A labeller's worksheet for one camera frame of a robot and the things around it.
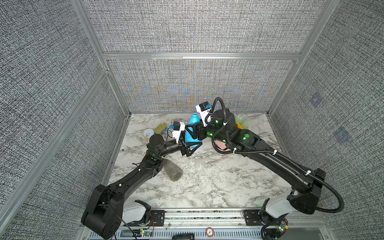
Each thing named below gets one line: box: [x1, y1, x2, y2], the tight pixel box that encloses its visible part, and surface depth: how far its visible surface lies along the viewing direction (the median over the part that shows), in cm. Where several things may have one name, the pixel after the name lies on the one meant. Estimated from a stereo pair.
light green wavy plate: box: [234, 113, 250, 130], surface depth 111 cm
